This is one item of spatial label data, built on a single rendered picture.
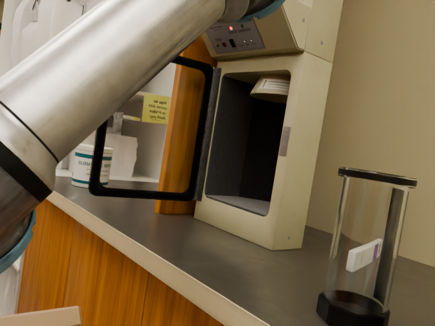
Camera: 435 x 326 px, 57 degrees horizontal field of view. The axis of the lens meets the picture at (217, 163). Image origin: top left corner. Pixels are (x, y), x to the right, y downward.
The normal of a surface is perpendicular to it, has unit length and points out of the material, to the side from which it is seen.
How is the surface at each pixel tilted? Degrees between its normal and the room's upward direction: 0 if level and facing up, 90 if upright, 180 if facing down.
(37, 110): 82
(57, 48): 57
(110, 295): 90
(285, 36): 135
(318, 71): 90
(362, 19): 90
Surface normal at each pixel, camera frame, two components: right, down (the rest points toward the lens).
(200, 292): -0.76, -0.08
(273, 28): -0.65, 0.64
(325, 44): 0.62, 0.14
